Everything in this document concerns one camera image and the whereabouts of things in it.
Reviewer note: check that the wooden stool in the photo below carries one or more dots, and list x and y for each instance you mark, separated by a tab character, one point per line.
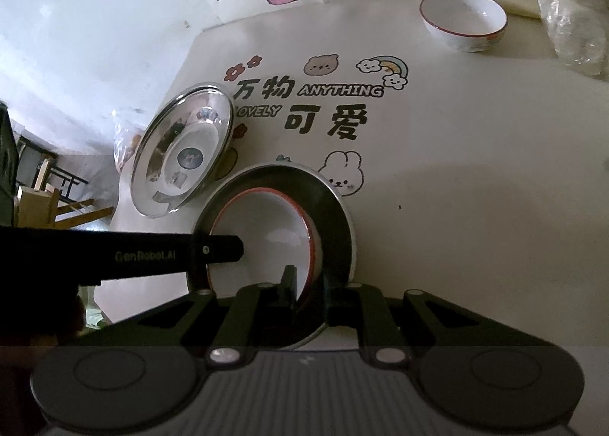
43	200

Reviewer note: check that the deep steel bowl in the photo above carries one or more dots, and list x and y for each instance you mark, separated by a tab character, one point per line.
335	226

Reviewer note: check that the clear plastic bag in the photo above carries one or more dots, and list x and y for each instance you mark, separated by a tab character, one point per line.
575	12

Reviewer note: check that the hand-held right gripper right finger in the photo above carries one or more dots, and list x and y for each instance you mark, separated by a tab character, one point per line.
329	293

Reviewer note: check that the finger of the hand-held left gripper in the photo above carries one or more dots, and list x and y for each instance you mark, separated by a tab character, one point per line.
223	248

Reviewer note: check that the large white red-rimmed bowl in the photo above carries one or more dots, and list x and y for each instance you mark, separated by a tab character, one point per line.
266	231

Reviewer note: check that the small white red-rimmed bowl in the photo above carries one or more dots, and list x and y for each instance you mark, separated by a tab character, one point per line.
464	12

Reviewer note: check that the steel plate with centre sticker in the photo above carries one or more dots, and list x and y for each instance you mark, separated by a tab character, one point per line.
185	150

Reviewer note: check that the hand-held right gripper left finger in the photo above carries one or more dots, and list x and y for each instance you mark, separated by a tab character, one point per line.
288	286

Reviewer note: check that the crumpled plastic bag with orange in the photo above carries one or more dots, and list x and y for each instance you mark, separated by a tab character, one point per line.
124	141

